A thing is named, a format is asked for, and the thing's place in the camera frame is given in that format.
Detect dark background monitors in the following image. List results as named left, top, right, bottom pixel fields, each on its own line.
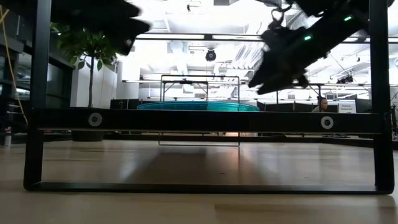
left=109, top=98, right=140, bottom=110

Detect wooden tray board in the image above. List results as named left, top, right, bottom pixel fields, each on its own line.
left=23, top=0, right=396, bottom=195

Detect person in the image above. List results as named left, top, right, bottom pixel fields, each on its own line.
left=312, top=96, right=331, bottom=113

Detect white bottle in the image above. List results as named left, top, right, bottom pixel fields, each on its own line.
left=4, top=126, right=13, bottom=147

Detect black aluminium table frame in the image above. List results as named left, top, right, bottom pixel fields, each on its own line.
left=104, top=133, right=398, bottom=148

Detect black hanging ceiling device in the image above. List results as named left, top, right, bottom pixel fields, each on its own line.
left=205, top=47, right=218, bottom=63

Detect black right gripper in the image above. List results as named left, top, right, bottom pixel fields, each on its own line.
left=248, top=26, right=318, bottom=95

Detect green leafy plant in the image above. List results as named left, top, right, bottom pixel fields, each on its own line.
left=50, top=22, right=121, bottom=108

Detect yellow cable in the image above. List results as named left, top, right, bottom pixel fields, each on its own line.
left=0, top=5, right=29, bottom=126

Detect black-framed background table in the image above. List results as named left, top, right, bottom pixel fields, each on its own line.
left=160, top=80, right=210, bottom=102

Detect white sign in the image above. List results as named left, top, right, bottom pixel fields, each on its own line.
left=338, top=100, right=358, bottom=114

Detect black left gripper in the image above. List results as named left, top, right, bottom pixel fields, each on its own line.
left=51, top=0, right=152, bottom=56

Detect blue translucent plate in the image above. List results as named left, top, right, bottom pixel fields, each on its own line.
left=136, top=101, right=261, bottom=112
left=136, top=100, right=261, bottom=111

